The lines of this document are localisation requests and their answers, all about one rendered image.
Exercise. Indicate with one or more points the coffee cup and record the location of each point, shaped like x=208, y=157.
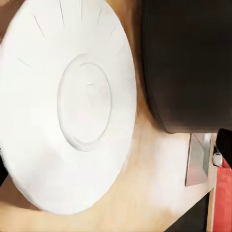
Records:
x=217, y=159

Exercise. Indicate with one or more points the drop in sink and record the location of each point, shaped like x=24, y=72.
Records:
x=198, y=159

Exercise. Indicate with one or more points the saucer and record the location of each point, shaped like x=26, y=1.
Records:
x=67, y=102

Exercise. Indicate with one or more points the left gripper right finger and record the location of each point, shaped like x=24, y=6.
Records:
x=224, y=145

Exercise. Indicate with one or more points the electric kettle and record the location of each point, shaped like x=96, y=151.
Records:
x=224, y=163

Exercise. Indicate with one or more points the cabinet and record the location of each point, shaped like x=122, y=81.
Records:
x=194, y=220

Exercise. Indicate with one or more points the coffee maker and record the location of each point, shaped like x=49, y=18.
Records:
x=187, y=58

